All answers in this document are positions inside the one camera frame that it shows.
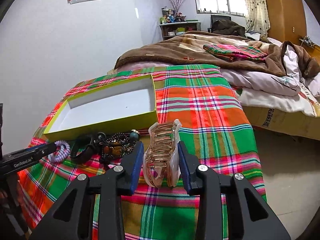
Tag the wooden wardrobe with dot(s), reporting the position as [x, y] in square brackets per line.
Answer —
[294, 21]

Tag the folded plaid cloth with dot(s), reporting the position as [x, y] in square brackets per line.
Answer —
[233, 53]

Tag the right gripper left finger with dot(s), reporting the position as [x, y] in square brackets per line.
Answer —
[71, 216]

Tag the brown fleece blanket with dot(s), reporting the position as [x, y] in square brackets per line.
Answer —
[188, 49]

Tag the white floral quilt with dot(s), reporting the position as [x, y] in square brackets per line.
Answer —
[290, 94]

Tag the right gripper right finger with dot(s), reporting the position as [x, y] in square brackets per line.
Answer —
[248, 214]

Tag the patterned cream curtain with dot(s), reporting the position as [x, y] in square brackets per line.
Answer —
[257, 19]

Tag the window with white frame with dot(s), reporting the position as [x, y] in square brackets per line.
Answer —
[226, 7]

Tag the wooden shelf with clutter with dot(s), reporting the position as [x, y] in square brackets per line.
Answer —
[174, 24]

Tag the yellow-green cardboard box tray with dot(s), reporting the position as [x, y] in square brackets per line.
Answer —
[118, 107]

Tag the black chair with clothes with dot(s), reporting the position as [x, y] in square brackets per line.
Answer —
[225, 26]

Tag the plaid red green tablecloth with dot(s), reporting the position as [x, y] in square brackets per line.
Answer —
[214, 128]

